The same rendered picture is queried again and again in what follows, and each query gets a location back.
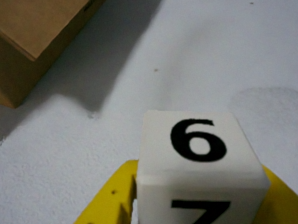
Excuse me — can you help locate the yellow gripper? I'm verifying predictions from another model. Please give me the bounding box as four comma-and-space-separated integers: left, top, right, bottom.
73, 160, 298, 224

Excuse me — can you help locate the white calendar cube with black digits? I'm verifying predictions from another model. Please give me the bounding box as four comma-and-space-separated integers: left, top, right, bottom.
136, 110, 271, 224

